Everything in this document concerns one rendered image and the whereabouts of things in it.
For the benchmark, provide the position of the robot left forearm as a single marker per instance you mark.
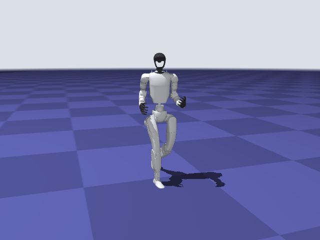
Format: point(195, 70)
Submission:
point(177, 100)

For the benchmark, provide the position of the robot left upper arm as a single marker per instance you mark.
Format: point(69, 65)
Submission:
point(174, 85)

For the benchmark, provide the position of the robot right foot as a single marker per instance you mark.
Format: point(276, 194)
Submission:
point(158, 183)

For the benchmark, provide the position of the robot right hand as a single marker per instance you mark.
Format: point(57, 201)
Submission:
point(142, 108)

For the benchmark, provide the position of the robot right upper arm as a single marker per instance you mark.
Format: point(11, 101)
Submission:
point(143, 84)

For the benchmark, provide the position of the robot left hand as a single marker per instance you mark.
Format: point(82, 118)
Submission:
point(183, 102)

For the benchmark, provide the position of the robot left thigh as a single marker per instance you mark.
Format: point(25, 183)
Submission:
point(171, 132)

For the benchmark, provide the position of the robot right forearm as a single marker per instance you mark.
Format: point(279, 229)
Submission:
point(141, 98)

